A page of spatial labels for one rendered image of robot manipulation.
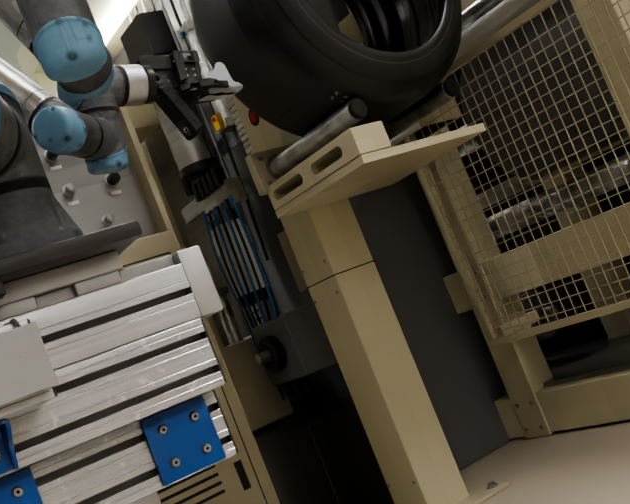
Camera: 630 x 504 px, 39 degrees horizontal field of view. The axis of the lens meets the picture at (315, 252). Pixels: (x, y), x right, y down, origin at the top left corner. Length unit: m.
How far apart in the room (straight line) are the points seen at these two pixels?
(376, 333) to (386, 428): 0.23
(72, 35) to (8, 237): 0.25
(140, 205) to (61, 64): 1.39
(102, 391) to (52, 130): 0.55
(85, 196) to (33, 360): 1.45
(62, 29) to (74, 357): 0.37
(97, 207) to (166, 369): 1.29
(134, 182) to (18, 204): 1.32
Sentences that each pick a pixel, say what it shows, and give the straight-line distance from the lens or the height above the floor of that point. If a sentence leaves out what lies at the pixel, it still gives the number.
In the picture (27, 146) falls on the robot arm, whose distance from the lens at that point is 1.17.
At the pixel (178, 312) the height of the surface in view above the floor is 0.60.
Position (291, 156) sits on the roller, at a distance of 2.03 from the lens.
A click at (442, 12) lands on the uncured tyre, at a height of 1.06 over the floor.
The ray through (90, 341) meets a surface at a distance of 1.10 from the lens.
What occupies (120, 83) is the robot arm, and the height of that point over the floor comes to 1.05.
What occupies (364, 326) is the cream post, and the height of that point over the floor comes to 0.48.
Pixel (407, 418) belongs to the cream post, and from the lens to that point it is 2.18.
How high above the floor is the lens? 0.51
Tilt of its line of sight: 5 degrees up
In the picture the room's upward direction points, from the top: 22 degrees counter-clockwise
